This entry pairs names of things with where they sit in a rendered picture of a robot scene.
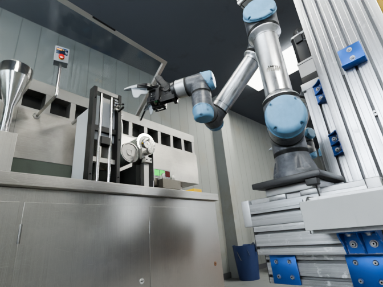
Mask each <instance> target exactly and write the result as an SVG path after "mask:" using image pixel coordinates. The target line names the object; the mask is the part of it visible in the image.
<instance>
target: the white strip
mask: <svg viewBox="0 0 383 287"><path fill-rule="evenodd" d="M87 121H88V109H87V110H86V111H85V112H83V113H82V114H81V115H80V116H78V117H77V118H76V119H75V120H73V121H72V122H71V124H72V125H74V124H75V123H76V122H77V124H76V135H75V147H74V158H73V164H72V176H71V178H75V179H83V171H84V157H85V143H86V135H87Z"/></svg>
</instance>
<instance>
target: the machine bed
mask: <svg viewBox="0 0 383 287"><path fill-rule="evenodd" d="M0 186H5V187H21V188H37V189H45V190H61V191H77V192H93V193H102V194H117V195H133V196H149V197H158V198H174V199H190V200H205V201H218V194H211V193H205V192H195V191H185V190H175V189H169V188H158V187H148V186H138V185H132V184H122V183H111V182H101V181H91V180H85V179H75V178H65V177H54V176H48V175H38V174H28V173H18V172H12V171H2V170H0Z"/></svg>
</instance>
